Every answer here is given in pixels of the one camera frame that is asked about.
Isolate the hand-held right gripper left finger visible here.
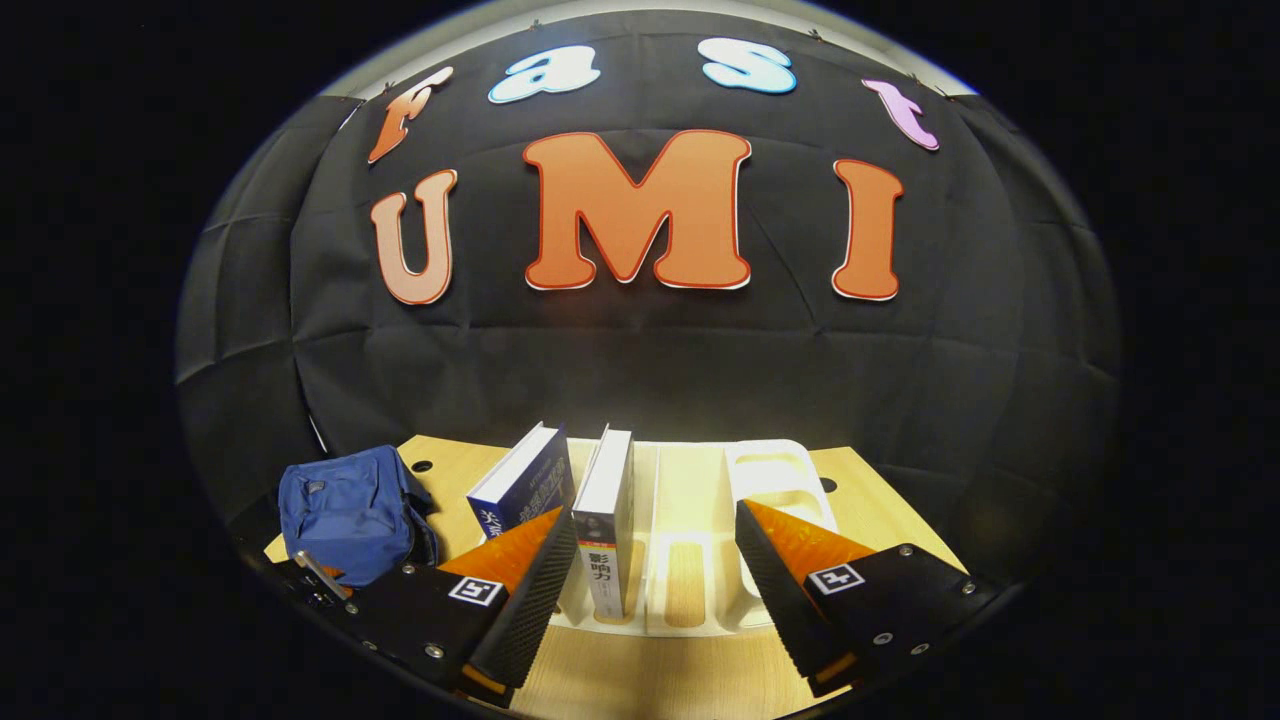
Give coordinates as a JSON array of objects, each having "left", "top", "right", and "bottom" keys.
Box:
[{"left": 345, "top": 505, "right": 579, "bottom": 709}]

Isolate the blue schoolbag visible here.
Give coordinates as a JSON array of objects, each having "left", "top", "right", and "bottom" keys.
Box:
[{"left": 278, "top": 445, "right": 441, "bottom": 589}]

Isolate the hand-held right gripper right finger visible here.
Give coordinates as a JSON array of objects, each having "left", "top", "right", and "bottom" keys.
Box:
[{"left": 735, "top": 498, "right": 1021, "bottom": 699}]

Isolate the blue book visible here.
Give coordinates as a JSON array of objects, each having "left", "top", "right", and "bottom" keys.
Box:
[{"left": 467, "top": 422, "right": 576, "bottom": 541}]

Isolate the white bookshelf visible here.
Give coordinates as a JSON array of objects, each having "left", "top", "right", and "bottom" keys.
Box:
[{"left": 545, "top": 438, "right": 841, "bottom": 639}]

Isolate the white book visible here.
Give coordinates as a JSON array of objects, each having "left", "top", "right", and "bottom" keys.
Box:
[{"left": 572, "top": 425, "right": 636, "bottom": 621}]

